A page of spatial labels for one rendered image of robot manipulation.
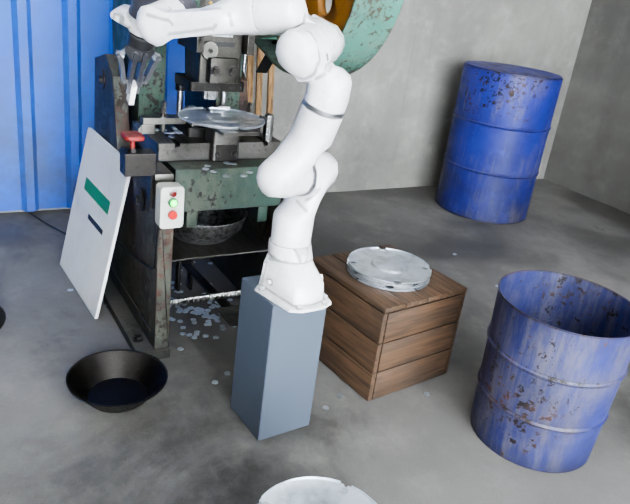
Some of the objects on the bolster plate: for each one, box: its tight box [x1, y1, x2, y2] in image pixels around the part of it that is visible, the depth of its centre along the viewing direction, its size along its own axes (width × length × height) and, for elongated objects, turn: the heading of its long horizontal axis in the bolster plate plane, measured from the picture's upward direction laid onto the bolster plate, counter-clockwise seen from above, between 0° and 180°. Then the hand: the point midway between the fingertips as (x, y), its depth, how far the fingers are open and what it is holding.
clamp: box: [133, 101, 186, 134], centre depth 223 cm, size 6×17×10 cm, turn 104°
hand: (131, 92), depth 192 cm, fingers closed
